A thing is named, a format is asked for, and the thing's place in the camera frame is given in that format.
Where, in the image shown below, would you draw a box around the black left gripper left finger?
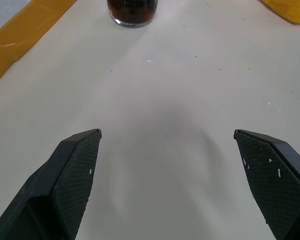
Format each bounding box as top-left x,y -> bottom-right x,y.
0,128 -> 103,240

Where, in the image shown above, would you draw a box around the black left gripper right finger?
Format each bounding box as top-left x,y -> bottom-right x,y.
233,129 -> 300,240

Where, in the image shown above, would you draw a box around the glass jar with dark liquid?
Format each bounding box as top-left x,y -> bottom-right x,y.
106,0 -> 158,28

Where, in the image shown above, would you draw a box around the yellow tape strip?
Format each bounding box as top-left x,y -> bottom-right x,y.
0,0 -> 77,90
259,0 -> 300,25

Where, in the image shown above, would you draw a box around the yellow tape strip right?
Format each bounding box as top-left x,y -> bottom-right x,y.
259,0 -> 300,25

